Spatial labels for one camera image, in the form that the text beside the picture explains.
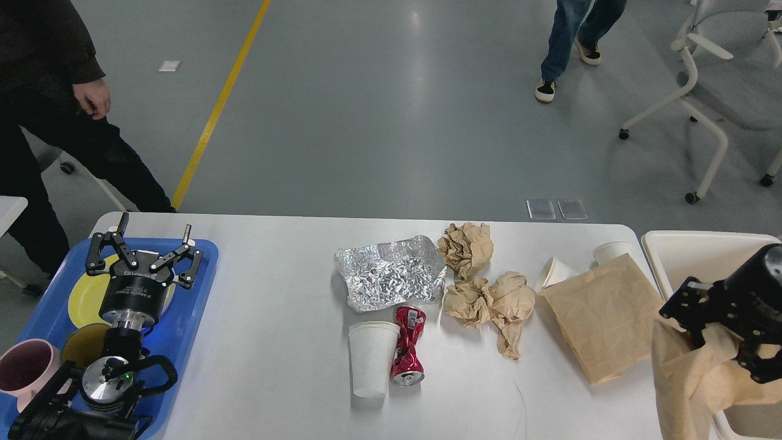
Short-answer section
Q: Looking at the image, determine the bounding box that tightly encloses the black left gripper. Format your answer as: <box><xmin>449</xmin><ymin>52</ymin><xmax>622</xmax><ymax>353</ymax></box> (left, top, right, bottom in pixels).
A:
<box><xmin>86</xmin><ymin>212</ymin><xmax>203</xmax><ymax>328</ymax></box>

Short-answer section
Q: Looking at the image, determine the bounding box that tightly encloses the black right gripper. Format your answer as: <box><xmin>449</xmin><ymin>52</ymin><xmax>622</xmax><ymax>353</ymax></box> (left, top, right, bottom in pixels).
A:
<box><xmin>659</xmin><ymin>243</ymin><xmax>781</xmax><ymax>384</ymax></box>

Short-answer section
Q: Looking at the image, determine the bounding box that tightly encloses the brown paper bag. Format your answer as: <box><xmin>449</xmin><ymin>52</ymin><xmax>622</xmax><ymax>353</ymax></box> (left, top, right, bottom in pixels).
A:
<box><xmin>651</xmin><ymin>318</ymin><xmax>781</xmax><ymax>439</ymax></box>
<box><xmin>543</xmin><ymin>254</ymin><xmax>663</xmax><ymax>385</ymax></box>

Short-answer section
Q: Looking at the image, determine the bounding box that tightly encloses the yellow plastic plate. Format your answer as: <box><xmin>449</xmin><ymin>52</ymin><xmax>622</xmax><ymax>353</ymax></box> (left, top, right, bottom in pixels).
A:
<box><xmin>68</xmin><ymin>254</ymin><xmax>142</xmax><ymax>329</ymax></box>

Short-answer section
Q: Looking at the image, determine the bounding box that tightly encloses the dark green mug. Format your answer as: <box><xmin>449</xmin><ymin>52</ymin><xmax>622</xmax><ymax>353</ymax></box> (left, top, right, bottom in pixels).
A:
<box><xmin>61</xmin><ymin>323</ymin><xmax>110</xmax><ymax>369</ymax></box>

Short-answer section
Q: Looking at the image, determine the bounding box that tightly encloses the pink ribbed mug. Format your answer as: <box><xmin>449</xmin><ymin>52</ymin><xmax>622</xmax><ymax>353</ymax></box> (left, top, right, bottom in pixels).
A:
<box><xmin>1</xmin><ymin>338</ymin><xmax>62</xmax><ymax>413</ymax></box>

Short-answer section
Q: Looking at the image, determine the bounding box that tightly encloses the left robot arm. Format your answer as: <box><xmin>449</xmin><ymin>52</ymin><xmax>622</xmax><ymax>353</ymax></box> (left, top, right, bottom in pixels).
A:
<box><xmin>2</xmin><ymin>213</ymin><xmax>219</xmax><ymax>439</ymax></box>

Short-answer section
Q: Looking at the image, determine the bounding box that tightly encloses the beige plastic bin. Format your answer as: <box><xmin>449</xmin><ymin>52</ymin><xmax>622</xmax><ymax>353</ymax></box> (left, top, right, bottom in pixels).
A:
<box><xmin>641</xmin><ymin>230</ymin><xmax>781</xmax><ymax>439</ymax></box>

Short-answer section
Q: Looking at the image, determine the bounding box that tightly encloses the blue plastic tray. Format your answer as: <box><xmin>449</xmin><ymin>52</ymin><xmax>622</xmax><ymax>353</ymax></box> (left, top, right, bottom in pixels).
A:
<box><xmin>2</xmin><ymin>239</ymin><xmax>219</xmax><ymax>439</ymax></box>

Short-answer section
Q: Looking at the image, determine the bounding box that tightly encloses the white side table corner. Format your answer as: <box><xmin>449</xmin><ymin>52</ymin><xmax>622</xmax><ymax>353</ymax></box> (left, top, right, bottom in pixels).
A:
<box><xmin>0</xmin><ymin>196</ymin><xmax>27</xmax><ymax>236</ymax></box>

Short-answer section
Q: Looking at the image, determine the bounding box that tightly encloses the white cup behind gripper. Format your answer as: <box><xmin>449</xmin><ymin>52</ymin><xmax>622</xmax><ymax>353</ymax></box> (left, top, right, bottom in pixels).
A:
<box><xmin>593</xmin><ymin>240</ymin><xmax>633</xmax><ymax>266</ymax></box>

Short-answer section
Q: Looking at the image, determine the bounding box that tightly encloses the white paper cup lying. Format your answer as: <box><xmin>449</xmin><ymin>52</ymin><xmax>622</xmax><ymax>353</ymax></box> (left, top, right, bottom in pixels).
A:
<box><xmin>534</xmin><ymin>257</ymin><xmax>581</xmax><ymax>293</ymax></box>

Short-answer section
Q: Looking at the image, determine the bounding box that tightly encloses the right floor socket plate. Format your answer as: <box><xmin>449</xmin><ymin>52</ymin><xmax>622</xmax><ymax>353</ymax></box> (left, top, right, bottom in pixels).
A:
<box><xmin>557</xmin><ymin>199</ymin><xmax>588</xmax><ymax>220</ymax></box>

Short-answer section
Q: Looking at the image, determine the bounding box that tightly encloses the floor socket plate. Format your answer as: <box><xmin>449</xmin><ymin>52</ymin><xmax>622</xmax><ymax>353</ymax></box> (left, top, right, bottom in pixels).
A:
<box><xmin>526</xmin><ymin>199</ymin><xmax>558</xmax><ymax>222</ymax></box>
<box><xmin>557</xmin><ymin>199</ymin><xmax>588</xmax><ymax>220</ymax></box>

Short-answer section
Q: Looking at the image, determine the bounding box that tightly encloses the person in dark clothes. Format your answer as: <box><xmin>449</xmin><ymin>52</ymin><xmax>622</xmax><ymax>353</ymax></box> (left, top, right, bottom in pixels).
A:
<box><xmin>1</xmin><ymin>1</ymin><xmax>174</xmax><ymax>275</ymax></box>

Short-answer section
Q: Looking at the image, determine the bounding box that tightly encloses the crumpled brown paper right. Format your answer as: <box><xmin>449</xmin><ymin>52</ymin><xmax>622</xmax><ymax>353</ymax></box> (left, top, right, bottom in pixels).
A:
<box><xmin>489</xmin><ymin>272</ymin><xmax>536</xmax><ymax>361</ymax></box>

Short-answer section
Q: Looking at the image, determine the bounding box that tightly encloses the crumpled brown paper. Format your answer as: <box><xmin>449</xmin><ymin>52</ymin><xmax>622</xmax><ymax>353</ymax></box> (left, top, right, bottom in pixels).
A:
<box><xmin>489</xmin><ymin>272</ymin><xmax>536</xmax><ymax>361</ymax></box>
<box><xmin>437</xmin><ymin>222</ymin><xmax>494</xmax><ymax>281</ymax></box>
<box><xmin>442</xmin><ymin>277</ymin><xmax>492</xmax><ymax>328</ymax></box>

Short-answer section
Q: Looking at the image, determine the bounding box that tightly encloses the left floor socket plate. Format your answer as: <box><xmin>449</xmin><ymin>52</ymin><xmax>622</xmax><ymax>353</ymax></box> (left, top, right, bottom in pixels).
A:
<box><xmin>526</xmin><ymin>199</ymin><xmax>558</xmax><ymax>222</ymax></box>

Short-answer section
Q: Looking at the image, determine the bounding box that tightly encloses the crumpled brown paper left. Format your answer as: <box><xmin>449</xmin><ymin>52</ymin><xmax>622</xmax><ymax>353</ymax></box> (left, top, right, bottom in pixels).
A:
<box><xmin>442</xmin><ymin>277</ymin><xmax>492</xmax><ymax>328</ymax></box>

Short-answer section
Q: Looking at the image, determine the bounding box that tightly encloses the crumpled aluminium foil sheet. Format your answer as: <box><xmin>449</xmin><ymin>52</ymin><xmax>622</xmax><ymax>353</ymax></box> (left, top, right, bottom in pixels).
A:
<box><xmin>334</xmin><ymin>235</ymin><xmax>447</xmax><ymax>312</ymax></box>

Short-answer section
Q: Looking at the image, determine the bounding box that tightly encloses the crumpled brown paper top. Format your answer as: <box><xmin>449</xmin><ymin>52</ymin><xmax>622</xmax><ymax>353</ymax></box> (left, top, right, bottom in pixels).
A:
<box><xmin>437</xmin><ymin>222</ymin><xmax>494</xmax><ymax>281</ymax></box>

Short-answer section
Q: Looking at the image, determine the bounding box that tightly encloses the grey office chair right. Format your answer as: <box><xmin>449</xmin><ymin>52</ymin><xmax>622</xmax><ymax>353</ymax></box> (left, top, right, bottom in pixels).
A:
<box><xmin>618</xmin><ymin>1</ymin><xmax>780</xmax><ymax>204</ymax></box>

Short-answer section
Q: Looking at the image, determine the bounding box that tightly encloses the crushed red soda can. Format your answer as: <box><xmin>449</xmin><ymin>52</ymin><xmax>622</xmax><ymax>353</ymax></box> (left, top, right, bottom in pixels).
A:
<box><xmin>390</xmin><ymin>306</ymin><xmax>426</xmax><ymax>387</ymax></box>

